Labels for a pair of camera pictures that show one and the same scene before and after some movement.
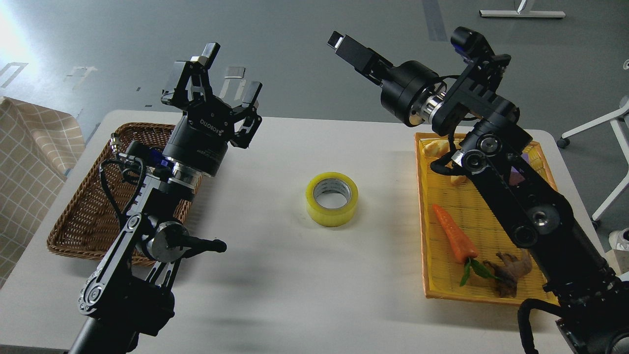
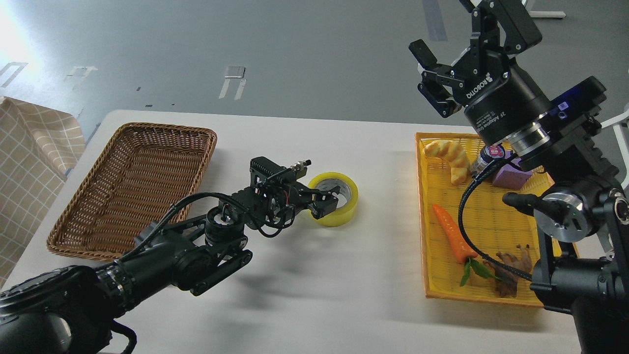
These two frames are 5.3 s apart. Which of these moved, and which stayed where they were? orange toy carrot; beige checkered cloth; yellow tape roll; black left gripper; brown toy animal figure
Moved: black left gripper
Stayed: brown toy animal figure; beige checkered cloth; orange toy carrot; yellow tape roll
